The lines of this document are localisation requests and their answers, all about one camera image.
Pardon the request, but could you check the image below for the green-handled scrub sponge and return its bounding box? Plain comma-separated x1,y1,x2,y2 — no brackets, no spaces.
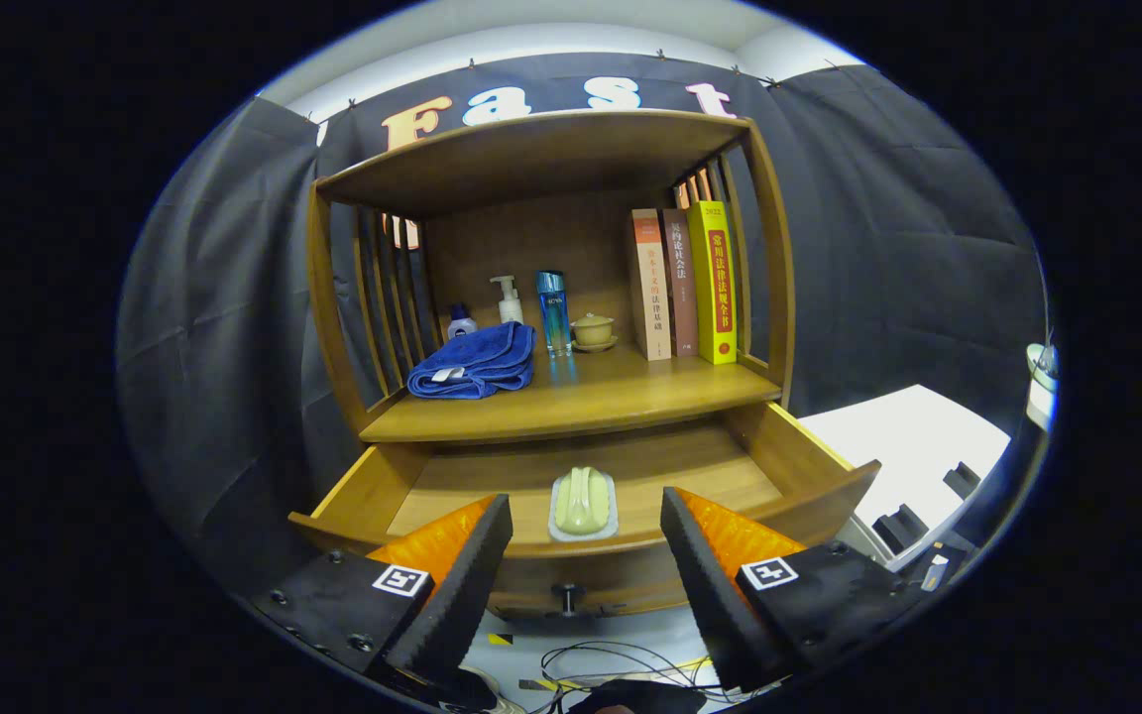
548,466,620,542

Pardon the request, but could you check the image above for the white pump bottle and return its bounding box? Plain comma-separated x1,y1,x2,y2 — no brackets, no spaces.
490,275,524,326

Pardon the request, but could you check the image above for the brown book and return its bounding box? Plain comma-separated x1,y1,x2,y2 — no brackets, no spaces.
660,207,701,359

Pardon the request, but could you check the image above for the white device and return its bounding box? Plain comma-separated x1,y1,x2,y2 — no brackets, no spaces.
1025,340,1061,432

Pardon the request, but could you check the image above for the tall blue glass bottle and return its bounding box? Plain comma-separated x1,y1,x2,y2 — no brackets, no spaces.
534,270,574,359

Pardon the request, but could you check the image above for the beige book with orange band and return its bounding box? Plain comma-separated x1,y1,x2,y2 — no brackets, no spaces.
628,208,673,362

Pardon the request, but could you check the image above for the yellow book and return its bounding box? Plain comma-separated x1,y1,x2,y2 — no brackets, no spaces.
686,200,739,366

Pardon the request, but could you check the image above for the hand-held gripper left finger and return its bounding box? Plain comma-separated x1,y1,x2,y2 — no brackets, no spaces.
249,494,515,695

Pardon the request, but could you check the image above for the wooden drawer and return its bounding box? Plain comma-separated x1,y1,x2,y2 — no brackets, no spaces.
288,400,882,621

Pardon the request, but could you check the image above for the wooden countertop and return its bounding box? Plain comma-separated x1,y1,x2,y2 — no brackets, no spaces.
360,342,783,444

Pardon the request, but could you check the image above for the beige lidded tea cup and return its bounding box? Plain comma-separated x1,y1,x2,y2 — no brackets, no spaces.
571,312,620,354

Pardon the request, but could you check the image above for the wooden cabinet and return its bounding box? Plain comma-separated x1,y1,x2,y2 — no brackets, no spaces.
288,107,882,621

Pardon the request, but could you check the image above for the white table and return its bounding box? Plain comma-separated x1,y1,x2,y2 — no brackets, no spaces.
797,384,1013,571

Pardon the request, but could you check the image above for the blue folded towel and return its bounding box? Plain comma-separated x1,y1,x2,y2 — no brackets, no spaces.
406,320,536,401

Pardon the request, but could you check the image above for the tangle of black cables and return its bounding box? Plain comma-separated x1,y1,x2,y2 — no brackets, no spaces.
516,640,731,705

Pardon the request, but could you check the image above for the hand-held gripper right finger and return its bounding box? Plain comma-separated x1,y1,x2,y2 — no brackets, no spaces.
658,486,929,695

